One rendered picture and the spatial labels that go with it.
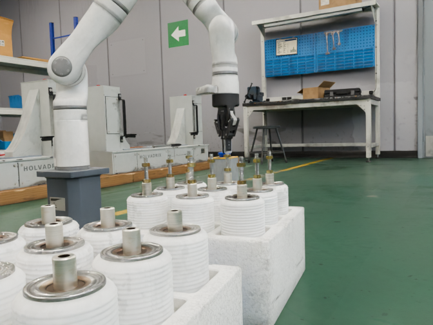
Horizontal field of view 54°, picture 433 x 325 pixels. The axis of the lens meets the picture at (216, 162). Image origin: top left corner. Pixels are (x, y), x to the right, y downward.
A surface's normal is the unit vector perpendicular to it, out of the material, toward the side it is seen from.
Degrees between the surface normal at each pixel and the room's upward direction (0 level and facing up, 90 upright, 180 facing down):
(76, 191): 91
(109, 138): 90
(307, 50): 90
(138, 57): 90
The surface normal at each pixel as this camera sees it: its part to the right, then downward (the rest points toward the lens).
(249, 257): -0.37, 0.07
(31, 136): 0.87, 0.01
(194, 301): -0.03, -1.00
